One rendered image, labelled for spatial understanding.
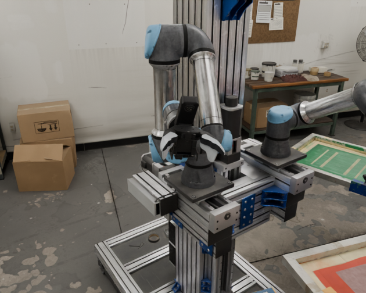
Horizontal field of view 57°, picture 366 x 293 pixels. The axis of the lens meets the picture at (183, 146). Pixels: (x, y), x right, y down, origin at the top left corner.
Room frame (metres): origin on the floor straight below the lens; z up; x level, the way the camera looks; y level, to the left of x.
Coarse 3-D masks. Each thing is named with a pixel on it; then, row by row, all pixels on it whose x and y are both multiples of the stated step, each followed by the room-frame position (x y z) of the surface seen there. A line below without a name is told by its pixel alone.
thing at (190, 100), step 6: (186, 96) 0.83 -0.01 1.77; (180, 102) 0.83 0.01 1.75; (186, 102) 0.82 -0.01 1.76; (192, 102) 0.82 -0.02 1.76; (198, 102) 0.83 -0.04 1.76; (180, 108) 0.83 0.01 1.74; (186, 108) 0.82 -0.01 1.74; (192, 108) 0.82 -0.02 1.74; (180, 114) 0.84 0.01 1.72; (186, 114) 0.84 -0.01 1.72; (192, 114) 0.84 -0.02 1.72; (180, 120) 0.85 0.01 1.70; (186, 120) 0.85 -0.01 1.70; (192, 120) 0.85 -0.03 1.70
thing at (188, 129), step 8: (176, 128) 0.81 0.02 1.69; (184, 128) 0.82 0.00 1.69; (192, 128) 0.83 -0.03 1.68; (184, 136) 0.80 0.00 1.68; (192, 136) 0.80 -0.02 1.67; (176, 144) 0.80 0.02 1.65; (184, 144) 0.80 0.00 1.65; (192, 144) 0.80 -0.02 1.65; (176, 152) 0.79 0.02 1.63; (184, 152) 0.81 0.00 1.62; (192, 152) 0.80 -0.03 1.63
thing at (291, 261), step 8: (344, 240) 1.21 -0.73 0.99; (352, 240) 1.21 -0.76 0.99; (360, 240) 1.21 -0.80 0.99; (312, 248) 1.16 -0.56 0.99; (320, 248) 1.16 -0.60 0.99; (328, 248) 1.16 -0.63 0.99; (336, 248) 1.16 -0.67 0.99; (344, 248) 1.17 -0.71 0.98; (352, 248) 1.19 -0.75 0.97; (288, 256) 1.11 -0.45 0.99; (296, 256) 1.11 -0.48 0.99; (304, 256) 1.11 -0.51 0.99; (312, 256) 1.12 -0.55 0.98; (320, 256) 1.14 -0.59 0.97; (288, 264) 1.08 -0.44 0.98; (296, 264) 1.07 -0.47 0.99; (296, 272) 1.02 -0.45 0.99; (304, 272) 1.02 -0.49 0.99; (296, 280) 1.02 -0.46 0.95; (304, 280) 0.98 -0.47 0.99; (312, 280) 0.98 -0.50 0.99; (304, 288) 0.97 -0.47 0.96; (312, 288) 0.94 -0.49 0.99
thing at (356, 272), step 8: (344, 264) 1.10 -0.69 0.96; (352, 264) 1.10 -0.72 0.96; (360, 264) 1.10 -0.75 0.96; (320, 272) 1.06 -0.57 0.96; (328, 272) 1.06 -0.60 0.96; (336, 272) 1.06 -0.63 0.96; (344, 272) 1.06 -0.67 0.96; (352, 272) 1.06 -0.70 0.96; (360, 272) 1.06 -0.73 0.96; (320, 280) 1.01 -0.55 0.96; (328, 280) 1.01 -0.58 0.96; (336, 280) 1.01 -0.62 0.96; (344, 280) 1.01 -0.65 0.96; (352, 280) 1.01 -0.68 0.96; (360, 280) 1.01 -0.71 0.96; (336, 288) 0.97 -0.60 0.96; (344, 288) 0.97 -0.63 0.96; (352, 288) 0.97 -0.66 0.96; (360, 288) 0.97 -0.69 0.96
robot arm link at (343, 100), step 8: (352, 88) 1.44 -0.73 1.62; (328, 96) 1.53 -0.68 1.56; (336, 96) 1.48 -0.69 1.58; (344, 96) 1.45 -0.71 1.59; (352, 96) 1.41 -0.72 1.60; (296, 104) 1.64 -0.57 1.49; (304, 104) 1.61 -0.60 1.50; (312, 104) 1.57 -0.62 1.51; (320, 104) 1.53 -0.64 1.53; (328, 104) 1.49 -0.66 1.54; (336, 104) 1.46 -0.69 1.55; (344, 104) 1.44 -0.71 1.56; (352, 104) 1.42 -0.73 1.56; (296, 112) 1.59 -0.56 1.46; (304, 112) 1.58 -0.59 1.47; (312, 112) 1.55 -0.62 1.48; (320, 112) 1.52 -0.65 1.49; (328, 112) 1.50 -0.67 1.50; (336, 112) 1.49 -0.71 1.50; (304, 120) 1.57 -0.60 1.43; (312, 120) 1.58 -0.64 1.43
